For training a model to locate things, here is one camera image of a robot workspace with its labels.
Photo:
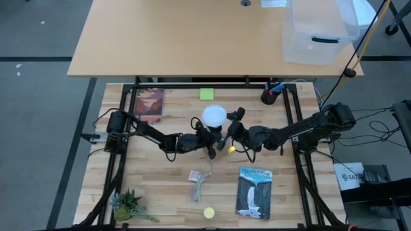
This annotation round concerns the green sticky note pad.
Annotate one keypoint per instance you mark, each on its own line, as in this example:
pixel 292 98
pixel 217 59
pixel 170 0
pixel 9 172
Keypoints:
pixel 207 94

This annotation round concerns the green succulent plant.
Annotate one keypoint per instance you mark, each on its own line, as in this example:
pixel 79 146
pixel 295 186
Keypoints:
pixel 126 205

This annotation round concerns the black side cart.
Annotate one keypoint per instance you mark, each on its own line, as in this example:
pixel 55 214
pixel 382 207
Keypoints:
pixel 379 194

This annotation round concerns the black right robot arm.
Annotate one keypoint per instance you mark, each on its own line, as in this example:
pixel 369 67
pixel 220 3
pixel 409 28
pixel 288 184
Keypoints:
pixel 308 128

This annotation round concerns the white rectangular object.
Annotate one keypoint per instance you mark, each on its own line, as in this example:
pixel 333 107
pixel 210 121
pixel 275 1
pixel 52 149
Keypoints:
pixel 273 3

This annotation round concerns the blue pen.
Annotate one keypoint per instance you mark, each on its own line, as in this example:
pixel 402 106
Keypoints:
pixel 277 87

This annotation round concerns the brown canyon book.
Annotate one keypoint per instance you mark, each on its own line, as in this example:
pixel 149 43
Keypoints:
pixel 148 106

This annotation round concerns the pink pen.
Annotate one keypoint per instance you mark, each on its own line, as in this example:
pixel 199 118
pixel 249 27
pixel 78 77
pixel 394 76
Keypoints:
pixel 270 92

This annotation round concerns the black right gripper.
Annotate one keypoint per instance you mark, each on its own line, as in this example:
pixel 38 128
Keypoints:
pixel 239 133

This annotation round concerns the white printed box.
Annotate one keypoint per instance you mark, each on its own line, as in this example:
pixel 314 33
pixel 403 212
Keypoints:
pixel 348 176

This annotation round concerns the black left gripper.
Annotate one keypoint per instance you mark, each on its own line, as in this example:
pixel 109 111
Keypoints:
pixel 192 142

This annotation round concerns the black aluminium table frame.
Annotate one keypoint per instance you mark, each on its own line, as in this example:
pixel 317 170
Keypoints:
pixel 192 85

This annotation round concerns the tan wooden desk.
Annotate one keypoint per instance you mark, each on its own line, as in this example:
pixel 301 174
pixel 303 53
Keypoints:
pixel 176 38

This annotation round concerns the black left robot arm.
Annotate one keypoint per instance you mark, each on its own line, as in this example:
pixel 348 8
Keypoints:
pixel 147 131

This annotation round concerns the clear plastic storage bin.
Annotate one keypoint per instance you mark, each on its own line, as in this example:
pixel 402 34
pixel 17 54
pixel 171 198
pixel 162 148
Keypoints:
pixel 318 22

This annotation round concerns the black caster stand leg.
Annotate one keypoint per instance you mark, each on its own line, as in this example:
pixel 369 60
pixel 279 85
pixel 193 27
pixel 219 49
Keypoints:
pixel 391 29

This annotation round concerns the black socket metal pole lamp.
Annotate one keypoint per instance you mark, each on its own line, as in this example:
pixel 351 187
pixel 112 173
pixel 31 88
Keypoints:
pixel 215 130

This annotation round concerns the apple scented candle glass jar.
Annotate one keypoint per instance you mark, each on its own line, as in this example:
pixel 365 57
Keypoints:
pixel 209 213

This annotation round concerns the small yellow cap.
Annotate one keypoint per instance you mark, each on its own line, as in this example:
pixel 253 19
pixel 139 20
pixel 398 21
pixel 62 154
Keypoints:
pixel 232 149

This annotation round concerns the grey metal mounting bracket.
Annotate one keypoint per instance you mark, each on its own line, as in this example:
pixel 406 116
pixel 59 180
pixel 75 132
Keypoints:
pixel 93 137

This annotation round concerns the small black box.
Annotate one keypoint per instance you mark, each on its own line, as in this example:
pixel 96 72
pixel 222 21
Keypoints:
pixel 374 174

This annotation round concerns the blue Yellowstone book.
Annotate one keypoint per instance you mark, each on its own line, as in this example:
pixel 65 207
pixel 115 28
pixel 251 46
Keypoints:
pixel 253 192

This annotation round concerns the grey desk grommet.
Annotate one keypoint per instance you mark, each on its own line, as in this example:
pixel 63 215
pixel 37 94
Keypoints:
pixel 246 3

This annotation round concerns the black mesh pen cup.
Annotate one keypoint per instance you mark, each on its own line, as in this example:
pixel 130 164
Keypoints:
pixel 268 97

